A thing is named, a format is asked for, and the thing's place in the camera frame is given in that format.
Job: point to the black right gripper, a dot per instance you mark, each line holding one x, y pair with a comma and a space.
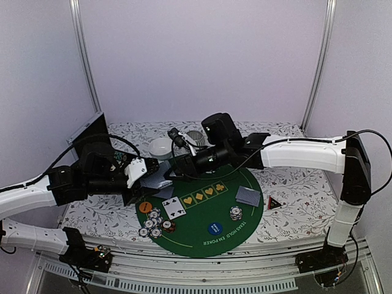
190, 170

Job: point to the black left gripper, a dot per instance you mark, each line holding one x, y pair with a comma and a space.
137, 192

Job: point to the face-down cards player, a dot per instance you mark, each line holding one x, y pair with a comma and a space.
165, 193

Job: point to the grey playing card deck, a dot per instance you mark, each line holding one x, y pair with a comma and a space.
157, 180

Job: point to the face-up clubs card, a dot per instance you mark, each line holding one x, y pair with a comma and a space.
173, 208

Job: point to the playing cards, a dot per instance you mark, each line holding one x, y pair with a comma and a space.
248, 196

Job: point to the orange big blind button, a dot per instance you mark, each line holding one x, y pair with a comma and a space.
145, 207

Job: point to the red black poker chip stack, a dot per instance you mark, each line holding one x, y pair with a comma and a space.
168, 226

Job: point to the blue poker chip stack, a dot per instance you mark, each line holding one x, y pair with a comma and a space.
236, 213

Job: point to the blue small blind button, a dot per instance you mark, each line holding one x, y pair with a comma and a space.
215, 228

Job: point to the blue poker chips pile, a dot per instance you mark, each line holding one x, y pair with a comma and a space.
151, 224

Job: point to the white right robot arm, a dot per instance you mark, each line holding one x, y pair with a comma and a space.
344, 155

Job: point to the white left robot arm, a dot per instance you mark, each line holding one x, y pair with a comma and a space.
108, 164

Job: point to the striped grey ceramic cup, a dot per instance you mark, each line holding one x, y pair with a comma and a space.
197, 137

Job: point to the white ceramic bowl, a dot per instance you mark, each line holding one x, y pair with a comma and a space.
161, 148

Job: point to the aluminium poker chip case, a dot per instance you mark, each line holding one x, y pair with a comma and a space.
96, 125

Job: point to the round green poker mat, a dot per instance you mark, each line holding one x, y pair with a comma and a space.
205, 202

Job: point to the black triangular all-in marker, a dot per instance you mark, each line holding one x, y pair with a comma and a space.
273, 204

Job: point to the floral white tablecloth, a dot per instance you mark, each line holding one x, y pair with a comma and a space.
294, 175

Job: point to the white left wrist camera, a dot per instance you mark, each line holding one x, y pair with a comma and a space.
140, 167

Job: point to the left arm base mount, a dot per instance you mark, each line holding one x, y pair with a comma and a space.
96, 259

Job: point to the left aluminium frame post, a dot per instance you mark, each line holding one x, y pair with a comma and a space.
83, 52

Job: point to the aluminium frame post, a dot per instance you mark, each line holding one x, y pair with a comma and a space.
83, 52
320, 64

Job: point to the right aluminium frame post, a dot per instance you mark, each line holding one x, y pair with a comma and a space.
320, 64

